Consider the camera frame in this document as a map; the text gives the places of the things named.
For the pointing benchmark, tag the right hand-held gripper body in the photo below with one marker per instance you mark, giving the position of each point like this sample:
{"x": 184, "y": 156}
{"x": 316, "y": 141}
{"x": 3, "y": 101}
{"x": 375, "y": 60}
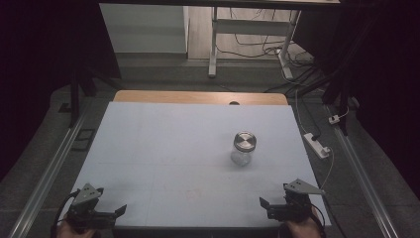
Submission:
{"x": 295, "y": 201}

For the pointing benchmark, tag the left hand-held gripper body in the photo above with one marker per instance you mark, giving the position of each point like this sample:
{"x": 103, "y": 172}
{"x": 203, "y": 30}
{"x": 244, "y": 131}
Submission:
{"x": 86, "y": 198}

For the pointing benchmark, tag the clear glass jar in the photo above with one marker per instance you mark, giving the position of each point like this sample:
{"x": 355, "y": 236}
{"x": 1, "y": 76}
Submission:
{"x": 241, "y": 158}

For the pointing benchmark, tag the person's right hand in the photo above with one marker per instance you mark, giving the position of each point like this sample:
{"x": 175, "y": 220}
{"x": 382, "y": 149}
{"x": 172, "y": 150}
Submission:
{"x": 303, "y": 229}

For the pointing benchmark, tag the person's left hand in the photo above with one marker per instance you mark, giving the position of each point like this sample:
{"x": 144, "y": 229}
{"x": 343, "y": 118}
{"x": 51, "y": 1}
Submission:
{"x": 71, "y": 232}

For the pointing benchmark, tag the white power strip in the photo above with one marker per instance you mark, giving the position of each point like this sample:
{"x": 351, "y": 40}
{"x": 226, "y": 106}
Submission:
{"x": 316, "y": 145}

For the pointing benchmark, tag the white table mat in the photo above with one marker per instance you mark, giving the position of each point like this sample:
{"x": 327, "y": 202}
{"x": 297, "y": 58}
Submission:
{"x": 185, "y": 158}

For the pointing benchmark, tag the small white adapter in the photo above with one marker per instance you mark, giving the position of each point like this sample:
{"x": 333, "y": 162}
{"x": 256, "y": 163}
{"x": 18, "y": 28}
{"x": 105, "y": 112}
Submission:
{"x": 334, "y": 119}

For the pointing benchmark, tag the black stand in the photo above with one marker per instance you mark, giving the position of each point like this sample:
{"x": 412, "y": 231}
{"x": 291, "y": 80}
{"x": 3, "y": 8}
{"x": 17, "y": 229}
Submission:
{"x": 74, "y": 95}
{"x": 343, "y": 76}

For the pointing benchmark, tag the wooden table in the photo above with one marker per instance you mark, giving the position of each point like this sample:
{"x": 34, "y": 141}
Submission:
{"x": 185, "y": 97}

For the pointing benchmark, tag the metal floor rail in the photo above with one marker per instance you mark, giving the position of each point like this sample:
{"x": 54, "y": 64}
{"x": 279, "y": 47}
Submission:
{"x": 363, "y": 178}
{"x": 49, "y": 175}

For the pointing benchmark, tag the black floor bracket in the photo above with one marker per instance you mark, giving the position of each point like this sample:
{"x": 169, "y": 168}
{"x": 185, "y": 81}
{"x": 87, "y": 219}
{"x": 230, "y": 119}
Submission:
{"x": 83, "y": 140}

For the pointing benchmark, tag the white desk frame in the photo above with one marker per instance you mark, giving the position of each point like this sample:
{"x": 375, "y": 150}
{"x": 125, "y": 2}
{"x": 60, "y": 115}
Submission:
{"x": 251, "y": 27}

